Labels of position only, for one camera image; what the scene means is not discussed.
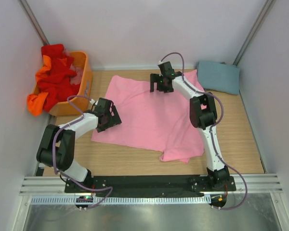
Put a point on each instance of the white slotted cable duct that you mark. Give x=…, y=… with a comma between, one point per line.
x=88, y=200

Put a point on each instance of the orange t shirt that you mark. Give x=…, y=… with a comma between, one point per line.
x=35, y=102

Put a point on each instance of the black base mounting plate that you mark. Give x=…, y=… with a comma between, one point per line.
x=147, y=186

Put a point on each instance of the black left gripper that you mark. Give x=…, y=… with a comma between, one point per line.
x=115, y=119

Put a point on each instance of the folded teal t shirt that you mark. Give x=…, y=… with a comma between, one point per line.
x=218, y=76

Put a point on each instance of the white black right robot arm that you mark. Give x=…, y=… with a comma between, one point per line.
x=202, y=115

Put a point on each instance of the red t shirt pile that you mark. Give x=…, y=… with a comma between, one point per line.
x=53, y=79

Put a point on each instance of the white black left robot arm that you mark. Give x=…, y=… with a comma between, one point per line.
x=57, y=145

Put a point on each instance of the light pink garment in basket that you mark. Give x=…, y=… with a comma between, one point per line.
x=77, y=75

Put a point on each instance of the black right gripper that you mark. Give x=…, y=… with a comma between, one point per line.
x=165, y=90

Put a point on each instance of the orange plastic laundry basket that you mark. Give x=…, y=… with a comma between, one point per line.
x=65, y=108

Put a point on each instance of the pink t shirt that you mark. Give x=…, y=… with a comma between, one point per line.
x=151, y=120

